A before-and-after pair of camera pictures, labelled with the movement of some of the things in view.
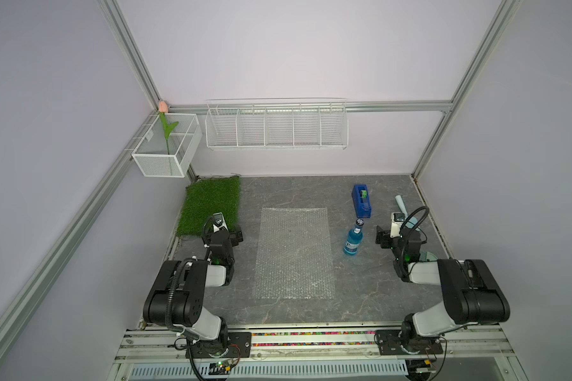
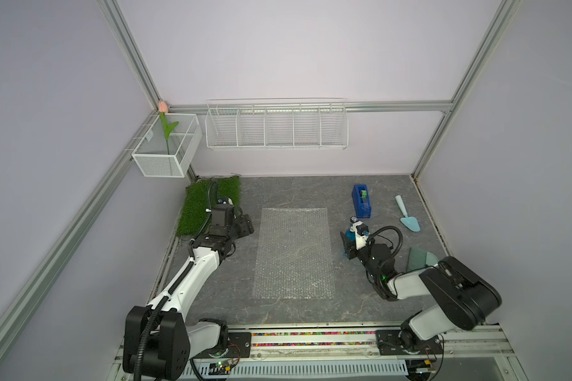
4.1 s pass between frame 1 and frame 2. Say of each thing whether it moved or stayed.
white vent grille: stayed
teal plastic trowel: stayed
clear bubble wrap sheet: stayed
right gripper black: moved
